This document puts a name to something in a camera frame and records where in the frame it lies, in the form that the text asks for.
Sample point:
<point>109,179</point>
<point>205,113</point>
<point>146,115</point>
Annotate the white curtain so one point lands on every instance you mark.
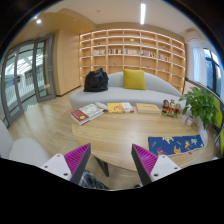
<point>199,66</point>

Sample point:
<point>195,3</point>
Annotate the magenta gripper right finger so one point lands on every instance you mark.
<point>151,167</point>

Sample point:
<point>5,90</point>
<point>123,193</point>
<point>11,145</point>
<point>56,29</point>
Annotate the yellow cushion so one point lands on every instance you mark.
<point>134,79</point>

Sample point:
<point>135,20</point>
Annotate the grey framed glass door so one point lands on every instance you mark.
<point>27,76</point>

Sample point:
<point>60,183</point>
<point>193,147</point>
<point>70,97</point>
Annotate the light grey curved sofa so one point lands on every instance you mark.
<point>157,90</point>

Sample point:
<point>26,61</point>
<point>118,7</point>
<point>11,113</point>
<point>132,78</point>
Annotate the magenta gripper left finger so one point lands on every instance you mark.
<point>71,165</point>

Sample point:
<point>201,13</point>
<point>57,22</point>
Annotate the yellow flat book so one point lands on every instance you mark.
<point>147,108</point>

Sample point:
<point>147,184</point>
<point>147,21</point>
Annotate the white armchair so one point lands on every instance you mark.
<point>25,150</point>

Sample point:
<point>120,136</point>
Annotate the colourful figurine toy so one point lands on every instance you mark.
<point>171,109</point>

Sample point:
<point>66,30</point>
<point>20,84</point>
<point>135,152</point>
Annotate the red book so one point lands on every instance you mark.
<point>79,116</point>

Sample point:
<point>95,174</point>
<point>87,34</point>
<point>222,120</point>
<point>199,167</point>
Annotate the round wooden table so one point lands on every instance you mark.
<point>112,135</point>

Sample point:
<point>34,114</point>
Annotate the green potted plant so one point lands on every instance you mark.
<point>200,104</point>

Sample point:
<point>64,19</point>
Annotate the wooden wall bookshelf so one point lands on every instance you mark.
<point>118,49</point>

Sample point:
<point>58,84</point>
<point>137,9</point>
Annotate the yellow picture book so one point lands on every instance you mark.
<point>124,107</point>

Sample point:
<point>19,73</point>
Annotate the open white magazine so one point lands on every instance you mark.
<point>94,110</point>

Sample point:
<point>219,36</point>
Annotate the blue patterned towel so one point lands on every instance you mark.
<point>174,145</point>

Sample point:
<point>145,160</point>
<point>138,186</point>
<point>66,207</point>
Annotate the black backpack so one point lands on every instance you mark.
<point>96,81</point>

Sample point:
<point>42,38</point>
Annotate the long ceiling light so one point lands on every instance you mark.
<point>142,13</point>

